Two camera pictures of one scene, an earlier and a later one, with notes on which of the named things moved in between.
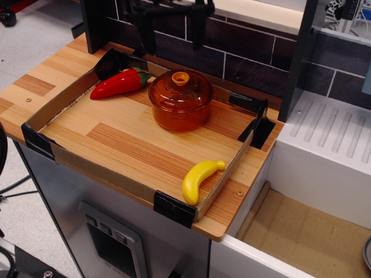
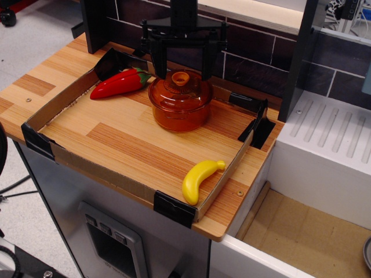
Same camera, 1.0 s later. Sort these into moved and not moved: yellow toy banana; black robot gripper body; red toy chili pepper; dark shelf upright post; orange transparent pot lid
Moved: black robot gripper body
Not moved: dark shelf upright post; yellow toy banana; red toy chili pepper; orange transparent pot lid
